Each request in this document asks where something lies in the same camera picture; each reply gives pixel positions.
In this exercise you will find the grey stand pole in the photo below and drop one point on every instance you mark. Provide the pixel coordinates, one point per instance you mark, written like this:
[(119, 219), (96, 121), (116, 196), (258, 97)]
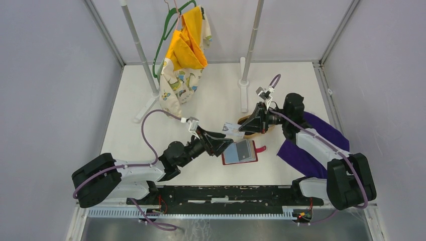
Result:
[(245, 62), (155, 90)]

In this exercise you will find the cream patterned fabric bag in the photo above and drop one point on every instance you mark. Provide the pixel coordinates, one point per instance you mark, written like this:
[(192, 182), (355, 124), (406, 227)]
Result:
[(177, 87)]

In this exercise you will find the left grey stand pole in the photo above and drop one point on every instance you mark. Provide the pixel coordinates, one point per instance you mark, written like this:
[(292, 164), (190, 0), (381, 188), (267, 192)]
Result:
[(155, 90)]

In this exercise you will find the purple cloth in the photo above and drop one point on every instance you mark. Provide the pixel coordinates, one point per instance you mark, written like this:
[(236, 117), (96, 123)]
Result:
[(310, 156)]

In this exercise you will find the red leather card holder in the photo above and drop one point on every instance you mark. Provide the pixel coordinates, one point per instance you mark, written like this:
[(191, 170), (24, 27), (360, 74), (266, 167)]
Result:
[(229, 156)]

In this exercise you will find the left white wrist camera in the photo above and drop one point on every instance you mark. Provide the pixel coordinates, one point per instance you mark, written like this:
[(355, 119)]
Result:
[(192, 125)]

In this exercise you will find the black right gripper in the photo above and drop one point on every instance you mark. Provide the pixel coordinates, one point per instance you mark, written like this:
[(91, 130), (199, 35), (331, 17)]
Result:
[(259, 123)]

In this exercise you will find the white toothed cable rail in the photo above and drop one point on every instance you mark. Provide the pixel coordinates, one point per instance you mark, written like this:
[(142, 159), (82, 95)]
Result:
[(133, 212)]

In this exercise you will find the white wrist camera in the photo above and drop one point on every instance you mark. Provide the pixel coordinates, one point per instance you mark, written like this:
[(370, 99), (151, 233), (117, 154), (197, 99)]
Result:
[(192, 125), (265, 94)]

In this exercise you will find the right grey stand pole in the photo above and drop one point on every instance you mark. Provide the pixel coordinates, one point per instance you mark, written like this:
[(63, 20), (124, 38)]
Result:
[(245, 62)]

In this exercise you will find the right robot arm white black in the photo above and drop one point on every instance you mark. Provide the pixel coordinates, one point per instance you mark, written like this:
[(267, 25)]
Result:
[(349, 182)]

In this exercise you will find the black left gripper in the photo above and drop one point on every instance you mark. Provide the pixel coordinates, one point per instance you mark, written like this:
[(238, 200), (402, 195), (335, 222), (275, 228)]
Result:
[(213, 145)]

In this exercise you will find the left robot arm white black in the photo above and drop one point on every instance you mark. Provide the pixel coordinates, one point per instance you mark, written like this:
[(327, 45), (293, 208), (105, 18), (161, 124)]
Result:
[(105, 177)]

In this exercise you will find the yellow cloth hanging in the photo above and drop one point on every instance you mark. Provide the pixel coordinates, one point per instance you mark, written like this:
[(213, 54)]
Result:
[(186, 49)]

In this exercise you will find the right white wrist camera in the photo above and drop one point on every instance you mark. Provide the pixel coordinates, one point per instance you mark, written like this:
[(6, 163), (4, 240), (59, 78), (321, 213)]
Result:
[(265, 94)]

